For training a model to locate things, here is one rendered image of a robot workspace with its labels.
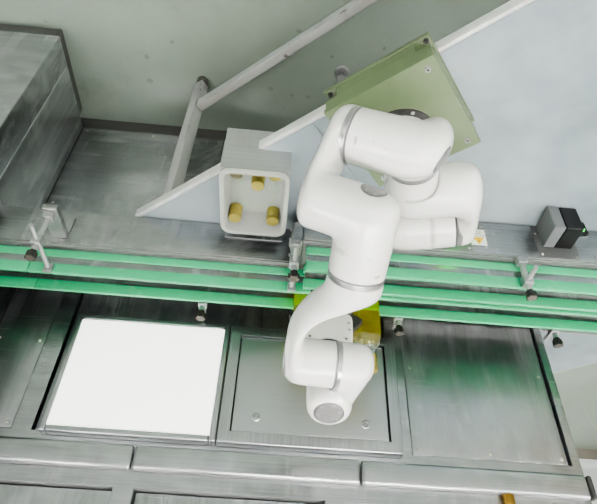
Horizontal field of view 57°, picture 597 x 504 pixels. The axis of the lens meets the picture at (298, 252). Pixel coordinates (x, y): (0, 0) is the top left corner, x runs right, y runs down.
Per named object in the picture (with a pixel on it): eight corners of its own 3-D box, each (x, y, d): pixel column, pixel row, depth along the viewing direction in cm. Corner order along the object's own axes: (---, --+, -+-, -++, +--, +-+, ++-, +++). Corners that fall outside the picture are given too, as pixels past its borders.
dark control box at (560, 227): (534, 224, 153) (542, 247, 148) (546, 204, 147) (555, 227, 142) (563, 227, 154) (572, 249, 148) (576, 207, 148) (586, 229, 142)
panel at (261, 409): (81, 319, 156) (39, 434, 134) (78, 313, 154) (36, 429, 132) (391, 342, 160) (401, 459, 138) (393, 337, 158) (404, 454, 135)
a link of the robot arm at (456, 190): (384, 143, 91) (484, 132, 89) (389, 219, 112) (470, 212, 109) (388, 190, 87) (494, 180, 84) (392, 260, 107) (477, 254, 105)
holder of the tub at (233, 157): (225, 222, 157) (222, 242, 152) (223, 146, 137) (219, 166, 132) (285, 227, 158) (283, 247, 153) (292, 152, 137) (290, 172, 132)
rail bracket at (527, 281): (510, 260, 146) (522, 301, 137) (521, 242, 141) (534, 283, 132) (525, 261, 146) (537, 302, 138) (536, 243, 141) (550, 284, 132)
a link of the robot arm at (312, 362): (381, 260, 83) (356, 368, 93) (297, 250, 82) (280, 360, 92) (390, 289, 76) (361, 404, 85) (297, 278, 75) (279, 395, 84)
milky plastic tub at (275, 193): (224, 210, 153) (220, 232, 147) (222, 146, 136) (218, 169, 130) (286, 215, 154) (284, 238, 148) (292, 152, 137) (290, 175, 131)
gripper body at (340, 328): (297, 371, 100) (298, 330, 110) (352, 375, 101) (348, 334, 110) (300, 341, 96) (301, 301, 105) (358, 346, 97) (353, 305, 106)
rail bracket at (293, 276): (287, 267, 151) (284, 304, 142) (291, 225, 138) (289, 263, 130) (297, 268, 151) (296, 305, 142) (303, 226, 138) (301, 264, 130)
